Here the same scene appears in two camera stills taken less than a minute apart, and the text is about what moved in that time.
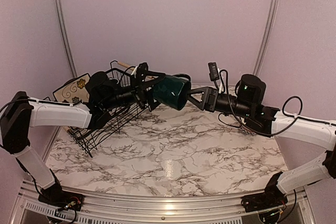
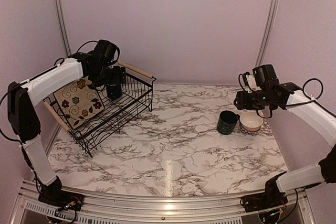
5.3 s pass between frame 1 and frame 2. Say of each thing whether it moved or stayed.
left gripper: moved
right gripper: moved
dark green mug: moved
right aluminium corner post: stayed
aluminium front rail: stayed
